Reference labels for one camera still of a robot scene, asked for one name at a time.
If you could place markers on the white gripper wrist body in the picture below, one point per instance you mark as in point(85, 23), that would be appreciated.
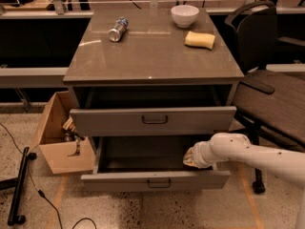
point(199, 155)

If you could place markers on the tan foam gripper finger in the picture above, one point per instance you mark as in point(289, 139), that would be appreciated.
point(189, 158)

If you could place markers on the grey drawer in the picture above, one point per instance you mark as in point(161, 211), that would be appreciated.
point(149, 163)
point(152, 121)

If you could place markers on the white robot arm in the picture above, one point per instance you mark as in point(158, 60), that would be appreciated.
point(287, 165)

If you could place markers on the grey top drawer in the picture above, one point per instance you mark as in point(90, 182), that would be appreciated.
point(152, 121)

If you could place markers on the grey three-drawer cabinet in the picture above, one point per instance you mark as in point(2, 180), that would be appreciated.
point(149, 67)

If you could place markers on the open cardboard box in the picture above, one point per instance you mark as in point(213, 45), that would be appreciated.
point(62, 156)

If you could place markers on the black office chair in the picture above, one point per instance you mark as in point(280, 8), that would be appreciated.
point(265, 98)

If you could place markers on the yellow sponge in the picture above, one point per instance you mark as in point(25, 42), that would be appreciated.
point(201, 40)

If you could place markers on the white ceramic bowl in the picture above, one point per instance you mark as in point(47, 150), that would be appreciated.
point(184, 15)

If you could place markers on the silver blue soda can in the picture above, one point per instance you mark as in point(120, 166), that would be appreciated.
point(118, 30)

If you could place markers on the black stand leg with casters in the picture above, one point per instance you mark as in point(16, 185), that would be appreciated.
point(17, 183)

